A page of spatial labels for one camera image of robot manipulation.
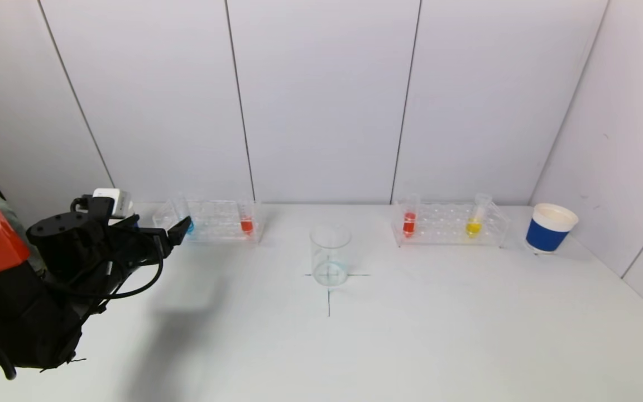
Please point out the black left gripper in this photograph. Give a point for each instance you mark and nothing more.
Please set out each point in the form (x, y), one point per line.
(161, 243)

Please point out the blue pigment test tube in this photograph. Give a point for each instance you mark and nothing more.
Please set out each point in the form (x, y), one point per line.
(190, 226)

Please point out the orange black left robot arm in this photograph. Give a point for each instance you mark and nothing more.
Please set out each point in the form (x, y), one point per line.
(14, 312)

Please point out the clear acrylic test tube rack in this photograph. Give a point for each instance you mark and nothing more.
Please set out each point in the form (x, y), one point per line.
(218, 226)
(444, 226)

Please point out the orange-red pigment test tube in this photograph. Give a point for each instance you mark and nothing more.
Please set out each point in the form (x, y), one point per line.
(247, 225)

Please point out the clear glass beaker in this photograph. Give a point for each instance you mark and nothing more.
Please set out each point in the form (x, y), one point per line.
(330, 262)

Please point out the red pigment test tube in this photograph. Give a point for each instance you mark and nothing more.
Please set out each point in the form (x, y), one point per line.
(409, 223)

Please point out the yellow pigment test tube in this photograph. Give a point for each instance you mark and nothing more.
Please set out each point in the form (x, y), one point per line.
(473, 228)

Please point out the blue white paper cup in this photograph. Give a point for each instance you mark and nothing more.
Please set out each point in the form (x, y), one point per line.
(545, 234)

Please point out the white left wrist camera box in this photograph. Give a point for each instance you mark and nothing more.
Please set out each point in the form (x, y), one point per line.
(114, 201)

